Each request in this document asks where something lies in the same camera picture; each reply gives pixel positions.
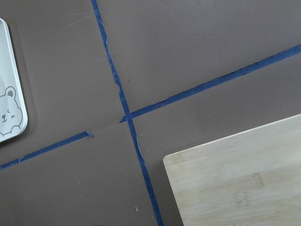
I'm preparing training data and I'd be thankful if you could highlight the wooden cutting board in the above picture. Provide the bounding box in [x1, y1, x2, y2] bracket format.
[163, 115, 301, 226]

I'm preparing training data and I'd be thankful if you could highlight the cream bear tray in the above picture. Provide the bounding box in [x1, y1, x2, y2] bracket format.
[0, 19, 28, 142]

